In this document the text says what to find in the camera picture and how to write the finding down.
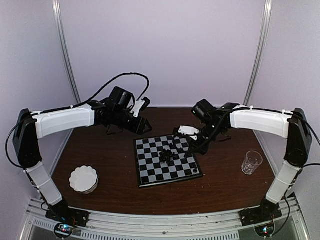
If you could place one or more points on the left round control board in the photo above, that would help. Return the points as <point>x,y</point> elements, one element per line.
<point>63,230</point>

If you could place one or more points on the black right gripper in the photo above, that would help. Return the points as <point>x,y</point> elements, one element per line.
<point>203,149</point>

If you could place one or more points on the aluminium front rail frame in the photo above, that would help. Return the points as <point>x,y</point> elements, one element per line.
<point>224,225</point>

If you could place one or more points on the pile of black chess pieces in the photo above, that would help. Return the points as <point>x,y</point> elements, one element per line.
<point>167,155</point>

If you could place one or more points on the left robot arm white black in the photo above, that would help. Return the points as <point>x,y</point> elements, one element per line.
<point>40,136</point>

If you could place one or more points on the aluminium corner post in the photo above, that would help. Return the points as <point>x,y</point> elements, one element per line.
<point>56,4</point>
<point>264,31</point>

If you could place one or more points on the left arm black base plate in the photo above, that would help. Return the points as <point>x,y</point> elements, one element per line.
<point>72,217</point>

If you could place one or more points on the clear drinking glass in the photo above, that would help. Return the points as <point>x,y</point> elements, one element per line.
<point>251,162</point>

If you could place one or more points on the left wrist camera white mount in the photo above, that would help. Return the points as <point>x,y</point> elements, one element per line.
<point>140,106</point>

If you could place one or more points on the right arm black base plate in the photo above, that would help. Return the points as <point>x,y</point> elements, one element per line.
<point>257,215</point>

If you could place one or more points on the round control board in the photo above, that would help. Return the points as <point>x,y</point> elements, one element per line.
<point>63,230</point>
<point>265,230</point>

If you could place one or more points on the white scalloped bowl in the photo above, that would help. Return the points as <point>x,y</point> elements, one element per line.
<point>84,180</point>

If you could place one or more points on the black and grey chessboard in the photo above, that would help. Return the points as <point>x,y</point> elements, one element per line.
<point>151,172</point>

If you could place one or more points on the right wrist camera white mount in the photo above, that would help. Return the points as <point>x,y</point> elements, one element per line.
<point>184,130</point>

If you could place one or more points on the right round control board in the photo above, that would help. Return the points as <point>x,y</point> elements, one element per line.
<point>265,230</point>

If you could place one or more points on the right aluminium corner post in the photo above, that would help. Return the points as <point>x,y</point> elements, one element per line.
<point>264,31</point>

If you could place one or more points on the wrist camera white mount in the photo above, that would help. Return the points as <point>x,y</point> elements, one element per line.
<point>184,130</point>
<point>140,106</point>

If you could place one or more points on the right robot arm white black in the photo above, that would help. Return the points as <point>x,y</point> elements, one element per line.
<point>284,135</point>

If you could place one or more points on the left aluminium corner post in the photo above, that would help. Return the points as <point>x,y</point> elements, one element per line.
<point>56,4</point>

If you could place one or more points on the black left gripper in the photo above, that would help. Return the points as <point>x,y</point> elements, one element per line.
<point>138,128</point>

